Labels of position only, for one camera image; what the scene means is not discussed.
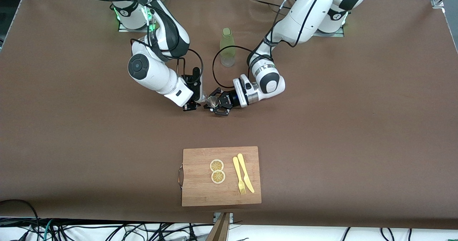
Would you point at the wooden cutting board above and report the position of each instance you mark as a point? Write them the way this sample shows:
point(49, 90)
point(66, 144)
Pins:
point(200, 191)

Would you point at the lemon slice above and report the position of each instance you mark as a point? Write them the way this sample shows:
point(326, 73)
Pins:
point(217, 165)
point(218, 177)

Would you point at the yellow plastic fork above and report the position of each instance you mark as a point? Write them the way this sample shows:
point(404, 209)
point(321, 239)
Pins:
point(237, 169)

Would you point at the yellow plastic knife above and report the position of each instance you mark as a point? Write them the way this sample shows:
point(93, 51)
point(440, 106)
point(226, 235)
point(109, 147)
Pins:
point(245, 173)

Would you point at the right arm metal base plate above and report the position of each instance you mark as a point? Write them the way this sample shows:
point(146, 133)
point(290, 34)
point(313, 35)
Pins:
point(125, 29)

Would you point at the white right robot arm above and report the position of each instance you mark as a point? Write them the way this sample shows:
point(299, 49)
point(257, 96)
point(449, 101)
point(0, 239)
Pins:
point(154, 72)

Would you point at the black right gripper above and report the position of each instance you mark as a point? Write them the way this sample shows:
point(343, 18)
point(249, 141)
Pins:
point(189, 107)

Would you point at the silver metal bracket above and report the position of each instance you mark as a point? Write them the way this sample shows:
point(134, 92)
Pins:
point(231, 216)

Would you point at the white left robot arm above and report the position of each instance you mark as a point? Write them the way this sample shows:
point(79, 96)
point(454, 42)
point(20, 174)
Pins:
point(307, 15)

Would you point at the wooden post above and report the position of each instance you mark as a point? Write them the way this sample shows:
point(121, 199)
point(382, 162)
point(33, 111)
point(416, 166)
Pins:
point(220, 230)

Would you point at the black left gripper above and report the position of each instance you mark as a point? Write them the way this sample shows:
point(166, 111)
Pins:
point(229, 99)

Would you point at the brown table cover sheet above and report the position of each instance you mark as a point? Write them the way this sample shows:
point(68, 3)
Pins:
point(322, 162)

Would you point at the green sleeved glass bottle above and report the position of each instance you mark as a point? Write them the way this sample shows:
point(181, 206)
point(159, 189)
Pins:
point(227, 37)

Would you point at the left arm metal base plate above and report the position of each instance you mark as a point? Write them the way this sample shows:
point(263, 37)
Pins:
point(336, 34)

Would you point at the steel conical jigger cup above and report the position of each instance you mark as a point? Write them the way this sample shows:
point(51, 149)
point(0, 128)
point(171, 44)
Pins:
point(213, 101)

